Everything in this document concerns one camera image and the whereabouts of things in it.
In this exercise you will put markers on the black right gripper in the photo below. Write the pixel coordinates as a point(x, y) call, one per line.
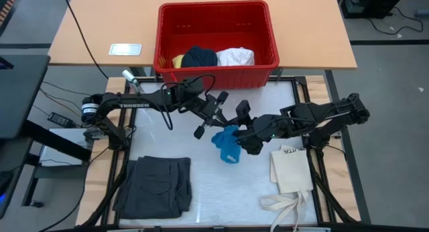
point(268, 128)

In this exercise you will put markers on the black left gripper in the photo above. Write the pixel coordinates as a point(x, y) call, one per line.
point(211, 111)

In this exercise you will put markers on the blue t-shirt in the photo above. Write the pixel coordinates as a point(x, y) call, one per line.
point(228, 145)

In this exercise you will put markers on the navy garment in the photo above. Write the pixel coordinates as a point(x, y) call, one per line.
point(199, 57)

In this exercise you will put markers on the dark grey pants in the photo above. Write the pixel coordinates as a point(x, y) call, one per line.
point(154, 188)

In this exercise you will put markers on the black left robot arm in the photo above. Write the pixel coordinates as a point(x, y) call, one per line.
point(134, 103)

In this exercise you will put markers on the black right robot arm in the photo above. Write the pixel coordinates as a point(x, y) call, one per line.
point(328, 113)

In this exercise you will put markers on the red plastic laundry basket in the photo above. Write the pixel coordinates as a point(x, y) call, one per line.
point(214, 27)

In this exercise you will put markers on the cream canvas tote bag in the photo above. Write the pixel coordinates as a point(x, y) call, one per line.
point(291, 171)

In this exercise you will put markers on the yellow garment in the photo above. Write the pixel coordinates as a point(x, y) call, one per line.
point(177, 61)

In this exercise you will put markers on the white garment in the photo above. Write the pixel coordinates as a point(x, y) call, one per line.
point(236, 56)

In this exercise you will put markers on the clear spray bottle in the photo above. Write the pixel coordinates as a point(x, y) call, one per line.
point(132, 80)

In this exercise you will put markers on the white label card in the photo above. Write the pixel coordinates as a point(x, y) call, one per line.
point(125, 49)

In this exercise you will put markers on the light wooden desk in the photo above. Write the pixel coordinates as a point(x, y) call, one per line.
point(301, 31)

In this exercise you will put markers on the black power adapter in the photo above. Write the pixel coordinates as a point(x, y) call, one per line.
point(60, 119)

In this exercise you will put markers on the black side desk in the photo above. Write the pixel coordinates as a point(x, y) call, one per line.
point(20, 94)

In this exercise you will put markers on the orange ribbed strip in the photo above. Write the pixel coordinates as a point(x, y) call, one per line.
point(10, 4)

